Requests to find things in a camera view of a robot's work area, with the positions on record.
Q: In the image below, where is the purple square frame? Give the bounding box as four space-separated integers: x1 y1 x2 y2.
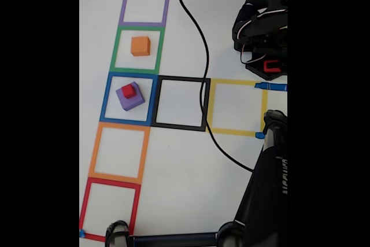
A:
118 0 171 28

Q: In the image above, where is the orange square frame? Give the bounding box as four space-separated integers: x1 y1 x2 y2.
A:
88 121 151 185

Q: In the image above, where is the red base clamp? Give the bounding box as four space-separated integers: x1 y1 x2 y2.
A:
262 60 282 73

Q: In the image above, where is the green square frame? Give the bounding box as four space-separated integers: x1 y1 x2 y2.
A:
109 25 165 75

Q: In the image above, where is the blue square frame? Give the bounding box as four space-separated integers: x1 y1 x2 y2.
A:
99 72 159 126

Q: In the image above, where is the orange cube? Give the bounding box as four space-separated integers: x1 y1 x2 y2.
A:
130 36 151 57

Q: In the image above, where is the yellow square frame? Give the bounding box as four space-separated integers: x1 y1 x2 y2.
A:
205 78 268 137

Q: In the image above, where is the black camera cable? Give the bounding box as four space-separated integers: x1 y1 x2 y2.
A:
175 0 257 171

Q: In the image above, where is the black camera tripod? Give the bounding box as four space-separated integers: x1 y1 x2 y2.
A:
104 110 288 247

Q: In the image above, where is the black square frame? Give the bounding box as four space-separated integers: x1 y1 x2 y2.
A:
150 75 211 132

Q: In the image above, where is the small red cube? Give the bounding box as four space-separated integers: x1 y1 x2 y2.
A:
121 84 136 99

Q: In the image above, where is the large purple cube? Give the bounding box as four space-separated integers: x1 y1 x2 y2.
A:
115 81 146 112

